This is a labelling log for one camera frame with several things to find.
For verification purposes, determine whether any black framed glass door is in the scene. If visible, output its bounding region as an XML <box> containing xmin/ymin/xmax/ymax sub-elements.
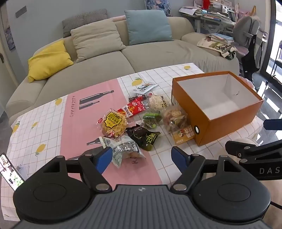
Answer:
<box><xmin>263</xmin><ymin>0</ymin><xmax>282</xmax><ymax>88</ymax></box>

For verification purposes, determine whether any black green snack packet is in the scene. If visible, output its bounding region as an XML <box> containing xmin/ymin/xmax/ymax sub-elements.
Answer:
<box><xmin>125</xmin><ymin>124</ymin><xmax>161</xmax><ymax>152</ymax></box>

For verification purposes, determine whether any grey office chair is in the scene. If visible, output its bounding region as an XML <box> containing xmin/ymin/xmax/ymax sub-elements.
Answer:
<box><xmin>232</xmin><ymin>15</ymin><xmax>265</xmax><ymax>73</ymax></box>

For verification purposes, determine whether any round cookie packet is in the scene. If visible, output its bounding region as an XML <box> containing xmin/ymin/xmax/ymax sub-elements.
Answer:
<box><xmin>162</xmin><ymin>106</ymin><xmax>189</xmax><ymax>132</ymax></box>

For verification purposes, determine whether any white carrot print packet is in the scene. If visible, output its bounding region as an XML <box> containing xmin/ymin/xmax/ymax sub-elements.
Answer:
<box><xmin>132</xmin><ymin>82</ymin><xmax>158</xmax><ymax>95</ymax></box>

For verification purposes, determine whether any beige sofa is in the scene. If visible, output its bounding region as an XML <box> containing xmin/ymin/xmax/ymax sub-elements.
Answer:
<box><xmin>5</xmin><ymin>15</ymin><xmax>240</xmax><ymax>120</ymax></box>

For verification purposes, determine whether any white desk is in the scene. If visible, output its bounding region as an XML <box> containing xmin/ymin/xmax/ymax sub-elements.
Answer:
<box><xmin>179</xmin><ymin>7</ymin><xmax>240</xmax><ymax>33</ymax></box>

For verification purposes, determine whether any beige pillow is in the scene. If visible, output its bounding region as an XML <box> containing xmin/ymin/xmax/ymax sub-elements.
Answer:
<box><xmin>70</xmin><ymin>21</ymin><xmax>126</xmax><ymax>63</ymax></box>

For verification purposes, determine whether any stack of books and magazines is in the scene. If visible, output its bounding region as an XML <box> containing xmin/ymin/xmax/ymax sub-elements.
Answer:
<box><xmin>197</xmin><ymin>36</ymin><xmax>238</xmax><ymax>60</ymax></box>

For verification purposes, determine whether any red sausage packet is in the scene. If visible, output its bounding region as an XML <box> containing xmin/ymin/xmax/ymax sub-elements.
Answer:
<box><xmin>117</xmin><ymin>97</ymin><xmax>150</xmax><ymax>118</ymax></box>

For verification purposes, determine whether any blue floral pillow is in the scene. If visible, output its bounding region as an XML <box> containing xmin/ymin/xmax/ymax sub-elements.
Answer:
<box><xmin>144</xmin><ymin>0</ymin><xmax>172</xmax><ymax>17</ymax></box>

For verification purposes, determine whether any yellow orange snack packet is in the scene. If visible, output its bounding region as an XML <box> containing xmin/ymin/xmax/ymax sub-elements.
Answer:
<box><xmin>170</xmin><ymin>124</ymin><xmax>196</xmax><ymax>145</ymax></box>

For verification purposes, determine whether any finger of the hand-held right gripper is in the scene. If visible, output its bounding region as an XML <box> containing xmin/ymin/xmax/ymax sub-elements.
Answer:
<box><xmin>263</xmin><ymin>119</ymin><xmax>282</xmax><ymax>131</ymax></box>
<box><xmin>225</xmin><ymin>140</ymin><xmax>262</xmax><ymax>156</ymax></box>

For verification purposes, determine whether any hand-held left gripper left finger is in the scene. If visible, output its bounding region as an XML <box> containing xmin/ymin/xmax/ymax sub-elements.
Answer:
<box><xmin>42</xmin><ymin>146</ymin><xmax>114</xmax><ymax>191</ymax></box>

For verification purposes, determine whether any black bag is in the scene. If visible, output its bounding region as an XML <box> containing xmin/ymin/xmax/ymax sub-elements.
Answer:
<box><xmin>241</xmin><ymin>33</ymin><xmax>263</xmax><ymax>73</ymax></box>

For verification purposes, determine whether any white waffle packet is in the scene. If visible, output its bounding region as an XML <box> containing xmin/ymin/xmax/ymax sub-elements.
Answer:
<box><xmin>148</xmin><ymin>94</ymin><xmax>170</xmax><ymax>112</ymax></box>

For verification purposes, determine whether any yellow waffle packet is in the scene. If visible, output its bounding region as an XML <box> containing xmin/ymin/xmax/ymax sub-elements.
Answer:
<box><xmin>96</xmin><ymin>108</ymin><xmax>128</xmax><ymax>139</ymax></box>

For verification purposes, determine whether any grey wall switch plate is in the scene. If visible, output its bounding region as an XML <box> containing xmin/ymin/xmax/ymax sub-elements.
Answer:
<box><xmin>15</xmin><ymin>5</ymin><xmax>27</xmax><ymax>18</ymax></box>

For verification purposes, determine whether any pink white checked tablecloth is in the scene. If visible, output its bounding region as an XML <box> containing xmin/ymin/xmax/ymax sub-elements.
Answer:
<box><xmin>0</xmin><ymin>63</ymin><xmax>279</xmax><ymax>223</ymax></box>

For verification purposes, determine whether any light blue pillow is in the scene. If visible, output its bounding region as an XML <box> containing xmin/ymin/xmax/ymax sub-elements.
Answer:
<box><xmin>124</xmin><ymin>9</ymin><xmax>174</xmax><ymax>46</ymax></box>

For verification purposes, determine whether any green raisin packet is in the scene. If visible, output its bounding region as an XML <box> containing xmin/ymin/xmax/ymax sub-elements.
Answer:
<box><xmin>141</xmin><ymin>112</ymin><xmax>163</xmax><ymax>129</ymax></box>

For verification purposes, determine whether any smartphone with lit screen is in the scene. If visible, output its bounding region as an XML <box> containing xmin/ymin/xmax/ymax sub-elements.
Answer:
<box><xmin>0</xmin><ymin>153</ymin><xmax>25</xmax><ymax>191</ymax></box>

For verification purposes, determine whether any clear silver bread packet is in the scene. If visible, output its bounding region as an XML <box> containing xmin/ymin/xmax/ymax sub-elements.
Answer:
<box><xmin>98</xmin><ymin>135</ymin><xmax>147</xmax><ymax>169</ymax></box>

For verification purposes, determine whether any yellow pillow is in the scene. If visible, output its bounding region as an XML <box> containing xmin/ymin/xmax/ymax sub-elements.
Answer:
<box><xmin>27</xmin><ymin>40</ymin><xmax>74</xmax><ymax>83</ymax></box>

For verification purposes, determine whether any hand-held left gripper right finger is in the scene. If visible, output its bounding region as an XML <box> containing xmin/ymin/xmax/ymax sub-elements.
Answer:
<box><xmin>171</xmin><ymin>146</ymin><xmax>241</xmax><ymax>191</ymax></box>

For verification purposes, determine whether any orange cardboard box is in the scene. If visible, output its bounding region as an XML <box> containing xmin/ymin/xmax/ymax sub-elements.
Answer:
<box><xmin>172</xmin><ymin>71</ymin><xmax>264</xmax><ymax>147</ymax></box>

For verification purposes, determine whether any metal drying rack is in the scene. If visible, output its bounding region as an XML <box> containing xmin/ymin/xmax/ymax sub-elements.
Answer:
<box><xmin>272</xmin><ymin>41</ymin><xmax>282</xmax><ymax>77</ymax></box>

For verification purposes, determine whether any grey striped pillow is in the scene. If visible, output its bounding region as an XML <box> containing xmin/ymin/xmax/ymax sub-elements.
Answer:
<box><xmin>62</xmin><ymin>9</ymin><xmax>108</xmax><ymax>38</ymax></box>

